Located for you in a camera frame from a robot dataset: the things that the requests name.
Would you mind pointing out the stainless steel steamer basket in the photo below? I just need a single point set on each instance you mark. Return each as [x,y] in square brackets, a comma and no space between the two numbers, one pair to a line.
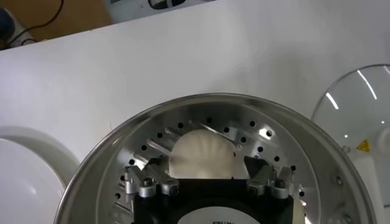
[329,158]

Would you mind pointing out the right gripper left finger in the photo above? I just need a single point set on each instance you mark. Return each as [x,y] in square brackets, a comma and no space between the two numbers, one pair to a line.
[143,182]

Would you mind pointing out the white steamed baozi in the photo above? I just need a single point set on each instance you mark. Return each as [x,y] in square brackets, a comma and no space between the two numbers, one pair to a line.
[202,155]

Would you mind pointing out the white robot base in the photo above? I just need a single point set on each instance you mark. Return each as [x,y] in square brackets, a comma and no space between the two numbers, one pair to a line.
[131,10]

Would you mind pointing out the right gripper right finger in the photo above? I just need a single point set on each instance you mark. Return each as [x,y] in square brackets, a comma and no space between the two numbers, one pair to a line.
[263,179]

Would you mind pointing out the white floor adapter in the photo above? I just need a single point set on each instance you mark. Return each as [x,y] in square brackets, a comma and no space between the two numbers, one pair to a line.
[22,38]

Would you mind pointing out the dark round floor object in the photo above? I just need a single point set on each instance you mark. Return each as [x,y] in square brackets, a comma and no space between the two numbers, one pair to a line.
[5,25]

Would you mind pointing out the white round plate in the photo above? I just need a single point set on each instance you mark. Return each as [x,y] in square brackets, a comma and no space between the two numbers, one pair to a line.
[24,182]

